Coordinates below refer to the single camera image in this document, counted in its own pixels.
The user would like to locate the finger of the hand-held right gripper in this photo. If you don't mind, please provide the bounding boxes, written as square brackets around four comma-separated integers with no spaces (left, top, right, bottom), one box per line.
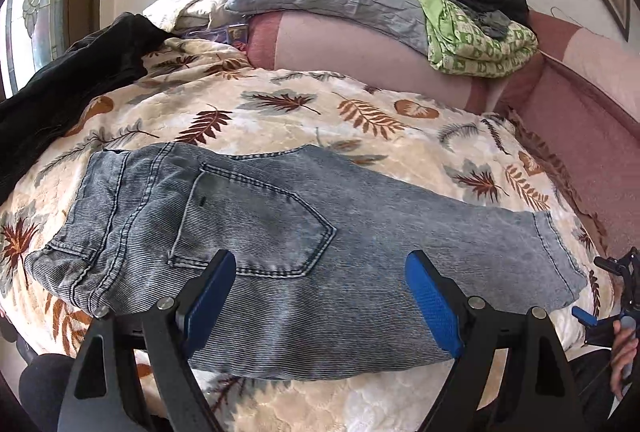
[571,306,599,327]

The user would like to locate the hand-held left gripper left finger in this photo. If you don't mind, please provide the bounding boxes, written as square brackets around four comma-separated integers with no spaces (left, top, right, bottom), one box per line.
[57,249,237,432]

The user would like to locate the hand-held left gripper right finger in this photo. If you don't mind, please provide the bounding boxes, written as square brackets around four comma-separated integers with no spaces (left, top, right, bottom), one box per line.
[404,250,588,432]

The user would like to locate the grey-blue denim pants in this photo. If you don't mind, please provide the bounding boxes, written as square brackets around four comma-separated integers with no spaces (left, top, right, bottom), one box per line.
[24,142,587,382]

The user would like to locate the person's right hand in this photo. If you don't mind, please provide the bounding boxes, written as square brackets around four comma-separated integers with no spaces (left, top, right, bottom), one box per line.
[609,314,640,400]

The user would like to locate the person's dark trousers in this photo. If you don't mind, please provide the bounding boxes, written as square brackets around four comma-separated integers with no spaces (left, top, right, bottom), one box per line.
[17,354,76,432]

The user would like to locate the cream leaf-print blanket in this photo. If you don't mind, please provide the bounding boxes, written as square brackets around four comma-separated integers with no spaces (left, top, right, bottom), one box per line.
[0,34,616,432]

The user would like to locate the green patterned cloth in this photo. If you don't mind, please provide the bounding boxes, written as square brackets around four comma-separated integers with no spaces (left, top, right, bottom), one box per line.
[403,0,540,75]

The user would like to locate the black jacket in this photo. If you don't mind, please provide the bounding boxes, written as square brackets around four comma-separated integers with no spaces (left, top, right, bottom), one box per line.
[0,12,166,203]

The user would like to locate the cream cloth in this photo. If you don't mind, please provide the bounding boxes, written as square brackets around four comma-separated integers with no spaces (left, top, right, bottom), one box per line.
[142,0,238,35]

